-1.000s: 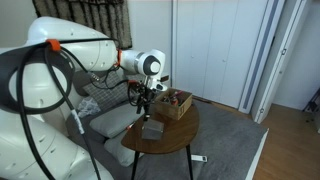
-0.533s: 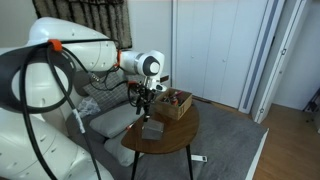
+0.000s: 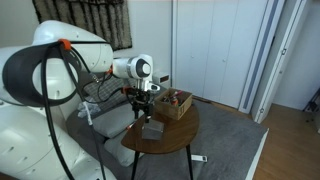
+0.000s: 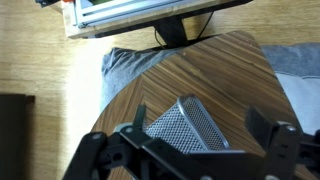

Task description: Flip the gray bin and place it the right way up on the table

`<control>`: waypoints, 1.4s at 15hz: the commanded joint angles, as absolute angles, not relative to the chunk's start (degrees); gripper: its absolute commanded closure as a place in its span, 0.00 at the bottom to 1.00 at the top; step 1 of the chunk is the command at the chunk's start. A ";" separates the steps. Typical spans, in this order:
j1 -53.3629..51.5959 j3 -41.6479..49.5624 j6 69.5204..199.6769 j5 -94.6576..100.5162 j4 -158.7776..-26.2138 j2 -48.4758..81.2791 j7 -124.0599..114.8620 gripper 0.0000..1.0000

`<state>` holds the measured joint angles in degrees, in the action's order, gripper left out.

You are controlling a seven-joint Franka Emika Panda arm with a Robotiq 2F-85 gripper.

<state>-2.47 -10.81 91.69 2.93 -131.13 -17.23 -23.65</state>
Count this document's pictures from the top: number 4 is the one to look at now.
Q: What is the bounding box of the wooden side table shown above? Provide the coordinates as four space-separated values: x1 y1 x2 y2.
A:
91 16 302 180

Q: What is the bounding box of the dark brown furniture block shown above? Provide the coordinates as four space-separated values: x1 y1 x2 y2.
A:
0 93 36 180

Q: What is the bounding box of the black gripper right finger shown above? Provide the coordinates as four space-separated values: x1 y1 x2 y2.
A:
244 106 320 180

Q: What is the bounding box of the light gray pillow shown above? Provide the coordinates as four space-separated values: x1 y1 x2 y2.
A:
275 73 320 136

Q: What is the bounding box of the thin black floor cable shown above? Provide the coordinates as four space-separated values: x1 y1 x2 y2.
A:
195 11 215 41

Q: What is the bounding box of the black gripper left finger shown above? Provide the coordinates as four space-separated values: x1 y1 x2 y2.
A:
62 104 158 180

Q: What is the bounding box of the gray mesh bin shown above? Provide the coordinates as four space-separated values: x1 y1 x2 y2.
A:
144 93 231 155

